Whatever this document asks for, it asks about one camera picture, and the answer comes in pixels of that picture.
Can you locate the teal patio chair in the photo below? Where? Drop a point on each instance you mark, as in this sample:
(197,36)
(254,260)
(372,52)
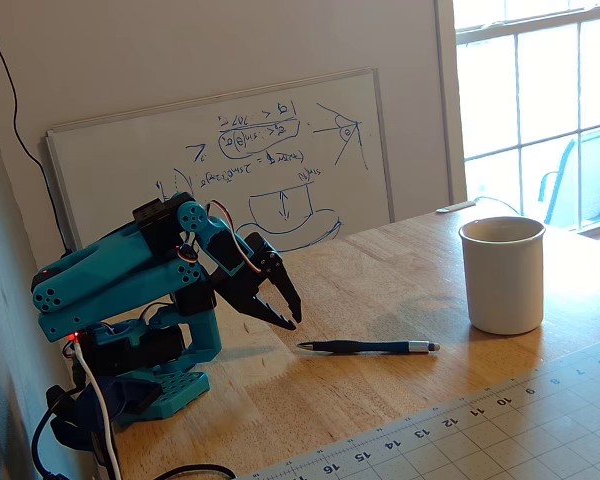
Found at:
(590,175)

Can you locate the blue black spring clamp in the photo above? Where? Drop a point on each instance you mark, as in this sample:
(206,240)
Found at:
(125,400)

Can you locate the grey gridded cutting mat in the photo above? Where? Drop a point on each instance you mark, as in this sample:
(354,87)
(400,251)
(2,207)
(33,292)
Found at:
(505,430)

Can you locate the whiteboard with blue writing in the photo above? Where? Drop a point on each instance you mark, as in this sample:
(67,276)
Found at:
(130,150)

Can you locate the dark blue pen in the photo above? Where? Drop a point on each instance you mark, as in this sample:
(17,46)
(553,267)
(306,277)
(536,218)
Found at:
(360,346)

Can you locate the white framed window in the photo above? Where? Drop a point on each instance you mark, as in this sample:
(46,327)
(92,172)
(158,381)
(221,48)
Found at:
(540,100)

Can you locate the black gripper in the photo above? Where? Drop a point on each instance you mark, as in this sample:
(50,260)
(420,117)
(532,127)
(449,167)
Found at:
(256,289)

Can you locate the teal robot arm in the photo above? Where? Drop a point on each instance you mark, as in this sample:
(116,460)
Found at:
(105,270)

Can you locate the white ceramic mug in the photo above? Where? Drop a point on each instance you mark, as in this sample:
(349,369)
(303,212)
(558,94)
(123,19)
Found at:
(505,280)

